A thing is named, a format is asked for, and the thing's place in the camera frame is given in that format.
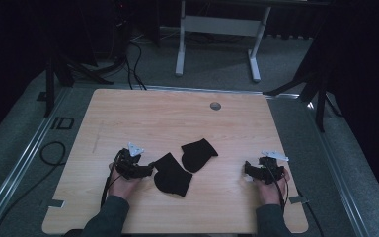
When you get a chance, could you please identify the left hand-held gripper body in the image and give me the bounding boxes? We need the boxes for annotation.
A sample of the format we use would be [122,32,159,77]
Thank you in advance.
[114,141,146,181]

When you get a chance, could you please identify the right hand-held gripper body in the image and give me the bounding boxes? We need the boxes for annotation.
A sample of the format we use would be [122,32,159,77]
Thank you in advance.
[256,150,290,186]

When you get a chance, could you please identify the person's left hand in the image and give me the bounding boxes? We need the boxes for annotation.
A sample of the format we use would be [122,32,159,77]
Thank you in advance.
[108,161,143,200]

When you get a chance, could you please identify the person's right hand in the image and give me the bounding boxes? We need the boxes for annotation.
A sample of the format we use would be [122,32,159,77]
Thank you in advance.
[252,167,291,207]

